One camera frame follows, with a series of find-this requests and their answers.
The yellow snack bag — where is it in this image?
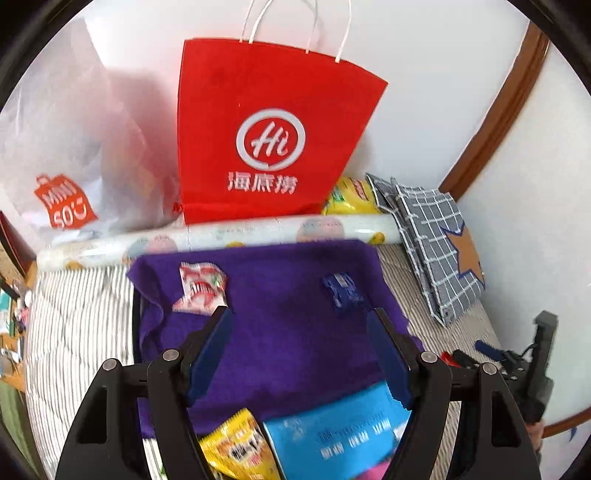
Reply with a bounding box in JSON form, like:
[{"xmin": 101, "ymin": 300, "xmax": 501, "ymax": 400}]
[
  {"xmin": 199, "ymin": 409, "xmax": 280, "ymax": 480},
  {"xmin": 322, "ymin": 177, "xmax": 381, "ymax": 215}
]

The pink white small snack packet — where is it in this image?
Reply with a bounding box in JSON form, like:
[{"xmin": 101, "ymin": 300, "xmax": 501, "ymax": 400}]
[{"xmin": 172, "ymin": 262, "xmax": 228, "ymax": 316}]

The blue cookie snack packet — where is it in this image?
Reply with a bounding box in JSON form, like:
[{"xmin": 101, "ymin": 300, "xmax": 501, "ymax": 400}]
[{"xmin": 322, "ymin": 273, "xmax": 366, "ymax": 315}]

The person's right hand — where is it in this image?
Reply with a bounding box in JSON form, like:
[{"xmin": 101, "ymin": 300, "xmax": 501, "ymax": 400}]
[{"xmin": 526, "ymin": 420, "xmax": 545, "ymax": 455}]

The magenta snack bag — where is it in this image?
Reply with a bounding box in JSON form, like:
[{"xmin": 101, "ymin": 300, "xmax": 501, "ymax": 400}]
[{"xmin": 356, "ymin": 461, "xmax": 390, "ymax": 480}]

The blue plaid folded cloth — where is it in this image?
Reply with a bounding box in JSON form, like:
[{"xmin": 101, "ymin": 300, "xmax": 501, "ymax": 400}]
[{"xmin": 366, "ymin": 174, "xmax": 486, "ymax": 326}]

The blue tissue pack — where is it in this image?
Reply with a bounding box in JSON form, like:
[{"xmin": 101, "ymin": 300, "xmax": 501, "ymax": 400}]
[{"xmin": 263, "ymin": 382, "xmax": 410, "ymax": 479}]

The rolled fruit-print mat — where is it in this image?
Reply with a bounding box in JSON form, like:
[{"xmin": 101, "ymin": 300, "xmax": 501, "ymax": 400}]
[{"xmin": 36, "ymin": 214, "xmax": 402, "ymax": 271}]

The wooden bedside desk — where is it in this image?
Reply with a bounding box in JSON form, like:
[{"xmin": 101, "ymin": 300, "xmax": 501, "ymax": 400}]
[{"xmin": 1, "ymin": 213, "xmax": 37, "ymax": 393}]

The purple towel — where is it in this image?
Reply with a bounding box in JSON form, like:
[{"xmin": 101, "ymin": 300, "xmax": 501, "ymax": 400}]
[{"xmin": 128, "ymin": 240, "xmax": 408, "ymax": 435}]

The yellow snack bag behind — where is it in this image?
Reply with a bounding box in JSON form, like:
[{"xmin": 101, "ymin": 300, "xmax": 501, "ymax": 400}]
[{"xmin": 322, "ymin": 177, "xmax": 381, "ymax": 215}]

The white Miniso plastic bag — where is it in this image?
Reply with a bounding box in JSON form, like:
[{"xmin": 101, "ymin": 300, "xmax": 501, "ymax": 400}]
[{"xmin": 1, "ymin": 20, "xmax": 178, "ymax": 244}]

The red paper shopping bag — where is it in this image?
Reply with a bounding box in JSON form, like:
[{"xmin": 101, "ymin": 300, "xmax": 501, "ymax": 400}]
[{"xmin": 176, "ymin": 20, "xmax": 387, "ymax": 224}]

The brown wooden door frame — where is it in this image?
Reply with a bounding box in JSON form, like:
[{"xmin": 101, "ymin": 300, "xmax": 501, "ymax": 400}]
[{"xmin": 439, "ymin": 22, "xmax": 550, "ymax": 201}]

